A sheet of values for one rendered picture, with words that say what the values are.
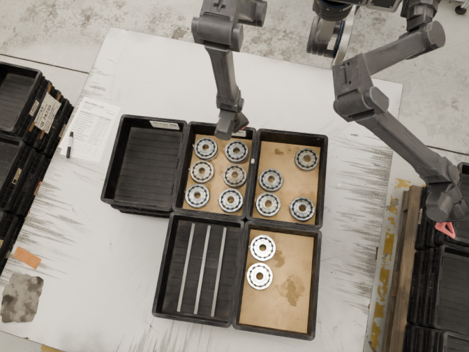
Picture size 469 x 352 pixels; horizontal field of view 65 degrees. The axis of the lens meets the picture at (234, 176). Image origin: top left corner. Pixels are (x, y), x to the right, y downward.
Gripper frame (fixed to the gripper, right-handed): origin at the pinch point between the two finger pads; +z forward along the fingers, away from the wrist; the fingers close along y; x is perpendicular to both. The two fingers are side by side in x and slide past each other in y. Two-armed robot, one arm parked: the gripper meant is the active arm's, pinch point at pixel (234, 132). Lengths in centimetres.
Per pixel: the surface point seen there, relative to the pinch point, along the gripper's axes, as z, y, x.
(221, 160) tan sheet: 23.0, -7.7, 2.4
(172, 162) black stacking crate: 22.4, -25.5, 15.1
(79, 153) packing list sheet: 33, -59, 54
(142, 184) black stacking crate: 21.8, -41.9, 15.1
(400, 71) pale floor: 110, 145, 9
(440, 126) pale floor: 111, 135, -39
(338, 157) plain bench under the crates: 38, 38, -26
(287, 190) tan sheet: 24.0, 6.4, -25.9
